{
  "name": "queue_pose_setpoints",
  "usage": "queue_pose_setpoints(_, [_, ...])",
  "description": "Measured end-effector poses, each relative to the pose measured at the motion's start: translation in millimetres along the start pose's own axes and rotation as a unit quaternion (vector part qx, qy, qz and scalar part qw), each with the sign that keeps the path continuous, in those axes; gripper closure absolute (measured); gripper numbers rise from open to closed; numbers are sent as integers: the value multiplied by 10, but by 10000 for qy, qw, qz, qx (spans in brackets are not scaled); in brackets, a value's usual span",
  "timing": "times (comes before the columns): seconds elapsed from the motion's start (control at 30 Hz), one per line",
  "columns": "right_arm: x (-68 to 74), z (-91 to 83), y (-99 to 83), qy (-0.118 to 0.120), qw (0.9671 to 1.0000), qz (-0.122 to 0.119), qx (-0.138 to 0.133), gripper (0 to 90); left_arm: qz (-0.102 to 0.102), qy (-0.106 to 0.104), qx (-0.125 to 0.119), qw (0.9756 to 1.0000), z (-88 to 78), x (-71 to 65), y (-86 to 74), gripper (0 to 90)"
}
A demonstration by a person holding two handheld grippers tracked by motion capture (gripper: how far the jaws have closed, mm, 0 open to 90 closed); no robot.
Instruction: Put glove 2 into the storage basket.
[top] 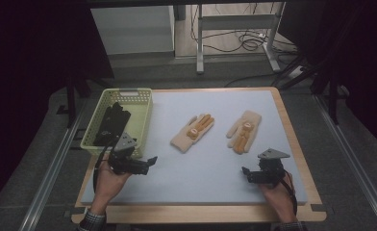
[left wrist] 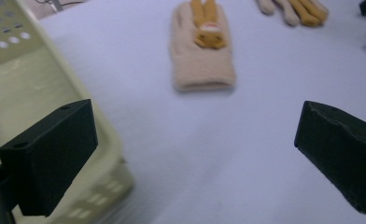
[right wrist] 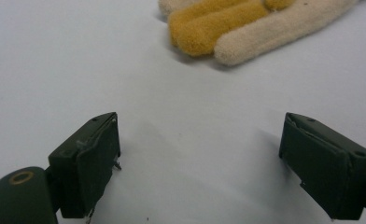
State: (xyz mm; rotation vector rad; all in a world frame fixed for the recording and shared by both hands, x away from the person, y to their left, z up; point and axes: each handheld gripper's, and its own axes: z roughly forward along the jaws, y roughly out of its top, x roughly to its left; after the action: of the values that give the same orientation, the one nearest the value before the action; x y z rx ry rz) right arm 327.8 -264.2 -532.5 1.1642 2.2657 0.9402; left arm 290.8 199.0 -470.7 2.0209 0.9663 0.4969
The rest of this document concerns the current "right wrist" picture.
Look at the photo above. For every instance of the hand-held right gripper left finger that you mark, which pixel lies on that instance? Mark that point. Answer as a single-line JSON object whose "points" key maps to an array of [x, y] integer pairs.
{"points": [[84, 168]]}

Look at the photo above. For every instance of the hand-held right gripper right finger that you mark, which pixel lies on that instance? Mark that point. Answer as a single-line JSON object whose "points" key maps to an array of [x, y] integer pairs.
{"points": [[324, 168]]}

